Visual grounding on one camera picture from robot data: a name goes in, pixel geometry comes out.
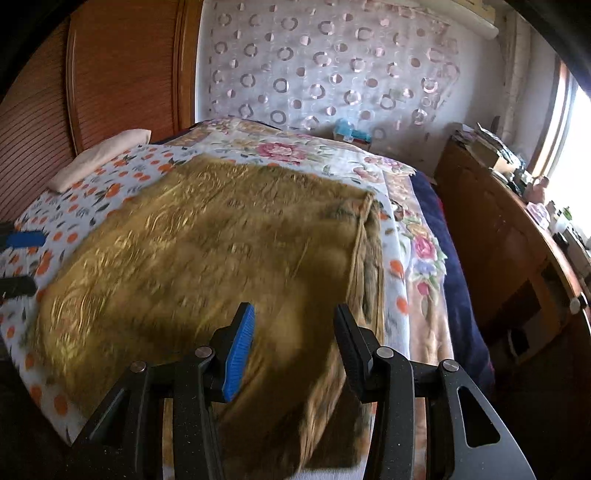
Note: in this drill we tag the floral quilt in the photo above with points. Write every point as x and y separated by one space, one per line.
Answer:
300 150

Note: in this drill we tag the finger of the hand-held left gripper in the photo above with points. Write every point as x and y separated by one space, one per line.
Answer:
25 240
16 287

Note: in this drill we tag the wooden desk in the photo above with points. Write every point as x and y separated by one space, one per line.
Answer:
489 240

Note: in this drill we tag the pile of papers and books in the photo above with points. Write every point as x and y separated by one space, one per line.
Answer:
489 147

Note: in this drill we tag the pink item on desk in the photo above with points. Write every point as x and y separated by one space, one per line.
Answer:
539 194

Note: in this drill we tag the navy blue blanket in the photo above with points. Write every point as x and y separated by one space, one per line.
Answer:
461 286

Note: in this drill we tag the teal box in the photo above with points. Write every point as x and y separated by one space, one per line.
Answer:
351 131

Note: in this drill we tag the white curtain with circles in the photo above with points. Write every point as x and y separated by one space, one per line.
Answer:
341 64

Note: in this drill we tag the gold patterned garment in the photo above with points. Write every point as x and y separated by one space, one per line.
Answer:
194 258

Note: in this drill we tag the wooden wardrobe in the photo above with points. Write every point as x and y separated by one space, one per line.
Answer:
115 83

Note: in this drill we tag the beige pillow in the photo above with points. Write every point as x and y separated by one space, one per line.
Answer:
97 157

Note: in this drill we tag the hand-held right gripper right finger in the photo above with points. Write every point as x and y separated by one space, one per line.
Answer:
353 355

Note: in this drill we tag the white orange-print bed sheet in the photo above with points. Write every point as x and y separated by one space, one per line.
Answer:
115 170

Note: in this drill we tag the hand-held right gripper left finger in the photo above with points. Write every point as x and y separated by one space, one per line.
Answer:
239 353

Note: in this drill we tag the window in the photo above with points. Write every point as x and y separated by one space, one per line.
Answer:
568 147

